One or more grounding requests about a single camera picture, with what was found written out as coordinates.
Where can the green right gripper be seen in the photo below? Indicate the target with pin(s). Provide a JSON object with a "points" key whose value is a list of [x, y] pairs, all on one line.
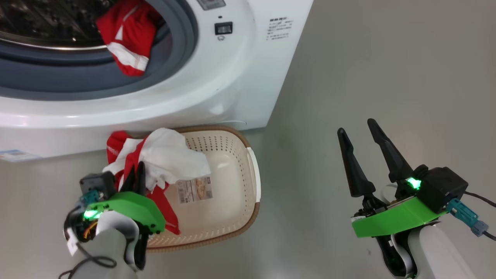
{"points": [[395, 221]]}

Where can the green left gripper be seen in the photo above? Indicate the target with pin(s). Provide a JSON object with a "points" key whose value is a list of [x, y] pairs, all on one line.
{"points": [[135, 205]]}

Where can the red jersey with printed band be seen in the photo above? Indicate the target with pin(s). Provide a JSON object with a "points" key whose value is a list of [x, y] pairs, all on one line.
{"points": [[116, 145]]}

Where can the white garment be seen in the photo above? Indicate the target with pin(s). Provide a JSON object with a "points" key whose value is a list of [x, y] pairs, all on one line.
{"points": [[170, 155]]}

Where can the red jersey with white stripe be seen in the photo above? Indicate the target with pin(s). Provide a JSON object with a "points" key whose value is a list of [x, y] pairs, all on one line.
{"points": [[130, 27]]}

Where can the basket product label sticker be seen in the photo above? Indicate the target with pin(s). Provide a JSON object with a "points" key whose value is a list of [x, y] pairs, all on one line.
{"points": [[195, 190]]}

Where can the cream perforated laundry basket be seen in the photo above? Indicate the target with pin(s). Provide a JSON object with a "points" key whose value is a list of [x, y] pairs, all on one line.
{"points": [[232, 182]]}

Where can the grey rubber door gasket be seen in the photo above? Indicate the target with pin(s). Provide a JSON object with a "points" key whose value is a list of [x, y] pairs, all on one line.
{"points": [[77, 73]]}

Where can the white front-load washing machine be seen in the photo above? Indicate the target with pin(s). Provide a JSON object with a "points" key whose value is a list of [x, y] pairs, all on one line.
{"points": [[232, 77]]}

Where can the blue energy label sticker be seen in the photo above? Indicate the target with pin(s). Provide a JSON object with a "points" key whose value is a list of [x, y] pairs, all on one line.
{"points": [[17, 155]]}

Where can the stainless steel washer drum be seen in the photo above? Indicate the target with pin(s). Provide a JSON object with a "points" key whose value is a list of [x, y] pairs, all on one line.
{"points": [[46, 23]]}

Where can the grey warning sticker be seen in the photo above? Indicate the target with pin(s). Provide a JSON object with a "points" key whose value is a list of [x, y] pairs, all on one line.
{"points": [[211, 4]]}

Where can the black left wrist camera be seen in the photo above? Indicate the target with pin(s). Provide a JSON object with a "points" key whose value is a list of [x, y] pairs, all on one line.
{"points": [[99, 182]]}

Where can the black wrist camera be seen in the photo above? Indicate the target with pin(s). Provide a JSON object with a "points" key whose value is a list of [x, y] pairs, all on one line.
{"points": [[99, 182], [441, 188]]}

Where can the teal left camera connector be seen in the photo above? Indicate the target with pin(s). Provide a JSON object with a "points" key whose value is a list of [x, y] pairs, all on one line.
{"points": [[91, 197]]}

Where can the teal camera connector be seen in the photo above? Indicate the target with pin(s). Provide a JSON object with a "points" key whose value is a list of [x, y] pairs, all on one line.
{"points": [[91, 197], [465, 217]]}

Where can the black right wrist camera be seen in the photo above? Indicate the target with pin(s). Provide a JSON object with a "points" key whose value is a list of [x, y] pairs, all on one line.
{"points": [[441, 188]]}

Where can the teal right camera connector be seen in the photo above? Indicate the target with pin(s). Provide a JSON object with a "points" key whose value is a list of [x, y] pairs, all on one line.
{"points": [[465, 217]]}

